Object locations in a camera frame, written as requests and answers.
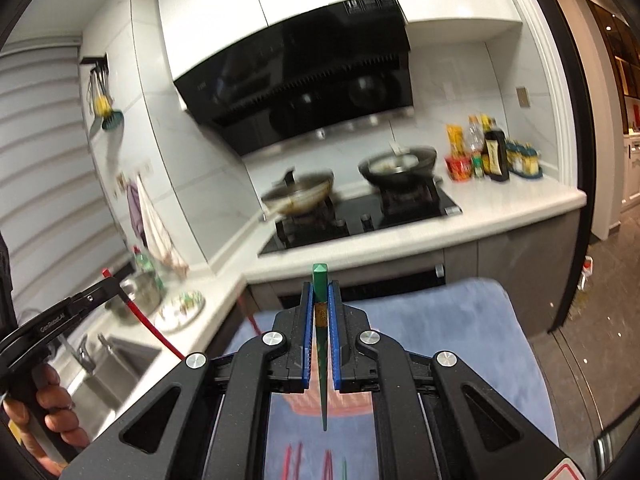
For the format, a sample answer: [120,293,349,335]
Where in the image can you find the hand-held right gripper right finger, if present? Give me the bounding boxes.
[327,282,576,480]

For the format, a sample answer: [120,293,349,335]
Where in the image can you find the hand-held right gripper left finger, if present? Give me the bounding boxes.
[60,282,316,480]

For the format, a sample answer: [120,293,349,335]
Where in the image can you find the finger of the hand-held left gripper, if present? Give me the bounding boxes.
[65,279,125,320]

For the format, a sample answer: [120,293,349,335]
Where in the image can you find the pink perforated utensil holder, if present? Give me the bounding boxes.
[284,391,375,418]

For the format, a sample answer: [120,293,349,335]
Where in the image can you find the person's left hand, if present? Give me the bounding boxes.
[0,362,92,478]

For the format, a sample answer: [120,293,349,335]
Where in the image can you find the steel colander bowl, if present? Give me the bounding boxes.
[105,270,164,326]

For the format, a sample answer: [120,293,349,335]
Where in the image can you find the green dish soap bottle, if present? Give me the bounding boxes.
[131,246,166,294]

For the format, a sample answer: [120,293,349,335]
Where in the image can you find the steel faucet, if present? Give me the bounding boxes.
[60,330,114,374]

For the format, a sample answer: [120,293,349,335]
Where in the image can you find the steel sink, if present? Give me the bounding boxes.
[50,332,164,453]

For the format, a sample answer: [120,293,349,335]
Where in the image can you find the patterned plate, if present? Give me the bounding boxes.
[155,289,207,332]

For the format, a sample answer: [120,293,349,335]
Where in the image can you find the cream towel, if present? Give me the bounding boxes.
[135,172,190,271]

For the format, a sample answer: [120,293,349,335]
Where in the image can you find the purple cloth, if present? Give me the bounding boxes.
[124,180,149,249]

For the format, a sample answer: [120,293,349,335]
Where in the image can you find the black glass gas hob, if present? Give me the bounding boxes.
[257,180,463,257]

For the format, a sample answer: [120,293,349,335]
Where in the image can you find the blue plush mat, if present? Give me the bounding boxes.
[220,277,561,480]

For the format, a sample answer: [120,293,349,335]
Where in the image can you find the steel wok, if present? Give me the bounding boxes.
[261,169,336,221]

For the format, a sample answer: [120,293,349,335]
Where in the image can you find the white window blinds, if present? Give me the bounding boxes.
[0,42,134,331]

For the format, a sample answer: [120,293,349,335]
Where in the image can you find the glass wok lid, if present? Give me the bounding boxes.
[262,169,335,202]

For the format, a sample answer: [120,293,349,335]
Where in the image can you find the black frying pan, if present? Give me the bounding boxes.
[357,146,443,190]

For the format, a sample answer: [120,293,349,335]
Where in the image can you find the grey base cabinet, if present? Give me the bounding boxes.
[245,200,588,336]

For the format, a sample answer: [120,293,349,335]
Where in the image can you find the red seasoning container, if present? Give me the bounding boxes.
[444,156,474,182]

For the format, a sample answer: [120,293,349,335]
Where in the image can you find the yellow seasoning packet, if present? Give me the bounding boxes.
[446,125,466,159]

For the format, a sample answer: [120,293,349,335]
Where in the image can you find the large dark sauce bottle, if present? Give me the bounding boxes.
[482,128,511,182]

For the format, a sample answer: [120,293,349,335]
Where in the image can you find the clear oil bottle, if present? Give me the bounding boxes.
[467,116,486,157]

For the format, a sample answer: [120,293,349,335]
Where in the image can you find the row of spice jars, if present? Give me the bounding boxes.
[504,138,544,180]

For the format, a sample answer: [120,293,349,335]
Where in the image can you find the black range hood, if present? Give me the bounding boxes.
[172,0,416,157]

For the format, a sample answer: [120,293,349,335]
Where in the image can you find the white sideboard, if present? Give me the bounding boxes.
[620,130,640,211]

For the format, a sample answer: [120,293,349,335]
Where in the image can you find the wooden display shelf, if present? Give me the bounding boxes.
[585,0,640,133]

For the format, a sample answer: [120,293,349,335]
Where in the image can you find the white door frame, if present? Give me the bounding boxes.
[500,0,618,241]

